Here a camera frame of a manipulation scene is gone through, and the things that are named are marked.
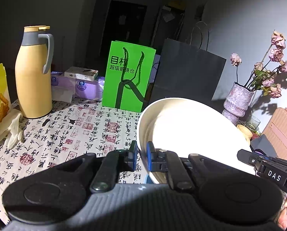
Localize cream plate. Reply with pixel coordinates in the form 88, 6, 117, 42
137, 98, 255, 175

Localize person right hand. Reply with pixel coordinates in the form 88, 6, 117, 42
278, 207, 287, 230

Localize grey purple pouch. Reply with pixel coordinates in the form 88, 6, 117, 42
250, 134, 277, 157

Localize pink small suitcase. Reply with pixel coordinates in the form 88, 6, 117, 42
262, 107, 287, 160

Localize yellow mug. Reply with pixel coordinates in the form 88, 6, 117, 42
237, 124, 253, 140

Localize glass cup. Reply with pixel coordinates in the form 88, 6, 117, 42
246, 115, 261, 131

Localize purple ceramic vase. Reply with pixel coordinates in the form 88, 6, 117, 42
222, 82, 254, 126

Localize black paper bag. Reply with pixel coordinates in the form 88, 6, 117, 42
147, 21, 227, 112

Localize purple tissue pack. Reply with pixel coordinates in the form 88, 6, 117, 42
51, 71, 105, 103

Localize green paper bag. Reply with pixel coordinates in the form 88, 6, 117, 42
102, 41, 156, 113

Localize dried pink flowers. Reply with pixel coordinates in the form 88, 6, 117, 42
229, 30, 287, 100

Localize small white box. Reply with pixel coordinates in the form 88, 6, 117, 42
64, 66, 98, 81

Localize white rubber gloves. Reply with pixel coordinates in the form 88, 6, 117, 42
0, 109, 23, 149

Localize yellow thermos jug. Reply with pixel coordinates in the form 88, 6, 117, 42
15, 26, 54, 119

